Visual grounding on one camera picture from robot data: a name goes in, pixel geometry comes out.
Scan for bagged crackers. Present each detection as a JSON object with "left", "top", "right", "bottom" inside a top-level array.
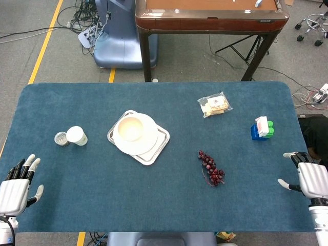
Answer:
[{"left": 197, "top": 91, "right": 233, "bottom": 119}]

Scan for small round grey tin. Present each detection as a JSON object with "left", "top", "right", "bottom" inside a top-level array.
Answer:
[{"left": 54, "top": 131, "right": 70, "bottom": 147}]

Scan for red grape bunch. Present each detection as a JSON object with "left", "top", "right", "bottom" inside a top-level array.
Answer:
[{"left": 197, "top": 150, "right": 226, "bottom": 187}]

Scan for green toy block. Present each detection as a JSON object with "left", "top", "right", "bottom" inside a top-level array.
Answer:
[{"left": 263, "top": 120, "right": 275, "bottom": 139}]

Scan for floor cable bundle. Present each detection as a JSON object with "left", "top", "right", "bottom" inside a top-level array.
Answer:
[{"left": 57, "top": 0, "right": 103, "bottom": 34}]

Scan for blue toy block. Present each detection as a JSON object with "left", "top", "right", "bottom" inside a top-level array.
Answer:
[{"left": 251, "top": 124, "right": 266, "bottom": 141}]

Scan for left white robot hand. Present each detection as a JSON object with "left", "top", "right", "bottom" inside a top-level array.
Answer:
[{"left": 0, "top": 153, "right": 45, "bottom": 216}]

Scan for silver metal tray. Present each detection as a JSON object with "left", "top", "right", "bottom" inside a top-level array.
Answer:
[{"left": 107, "top": 110, "right": 171, "bottom": 166}]

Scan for white round plate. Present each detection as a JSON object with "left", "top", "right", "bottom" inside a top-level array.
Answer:
[{"left": 113, "top": 112, "right": 159, "bottom": 156}]

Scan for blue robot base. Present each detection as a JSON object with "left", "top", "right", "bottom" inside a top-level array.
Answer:
[{"left": 93, "top": 0, "right": 159, "bottom": 69}]

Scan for blue table cloth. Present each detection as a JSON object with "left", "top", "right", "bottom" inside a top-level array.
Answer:
[{"left": 0, "top": 81, "right": 320, "bottom": 233}]

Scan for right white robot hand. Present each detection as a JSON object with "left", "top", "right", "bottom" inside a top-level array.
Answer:
[{"left": 277, "top": 151, "right": 328, "bottom": 200}]

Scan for yellow snack packet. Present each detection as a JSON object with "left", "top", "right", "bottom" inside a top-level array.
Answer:
[{"left": 216, "top": 231, "right": 236, "bottom": 243}]

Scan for white cup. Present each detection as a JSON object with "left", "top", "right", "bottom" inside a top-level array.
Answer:
[{"left": 66, "top": 126, "right": 88, "bottom": 146}]

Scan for white power strip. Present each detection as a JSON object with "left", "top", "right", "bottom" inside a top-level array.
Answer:
[
  {"left": 313, "top": 83, "right": 328, "bottom": 103},
  {"left": 77, "top": 27, "right": 97, "bottom": 49}
]

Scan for grey blue robot torso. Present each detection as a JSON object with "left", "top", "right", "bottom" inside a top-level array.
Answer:
[{"left": 106, "top": 232, "right": 218, "bottom": 246}]

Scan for black tripod stand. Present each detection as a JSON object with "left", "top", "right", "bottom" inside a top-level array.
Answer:
[{"left": 215, "top": 34, "right": 270, "bottom": 62}]

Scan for brown mahjong table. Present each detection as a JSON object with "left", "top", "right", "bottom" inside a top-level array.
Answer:
[{"left": 135, "top": 0, "right": 290, "bottom": 83}]

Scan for office chair base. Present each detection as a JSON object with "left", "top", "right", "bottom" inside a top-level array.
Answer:
[{"left": 294, "top": 12, "right": 328, "bottom": 47}]

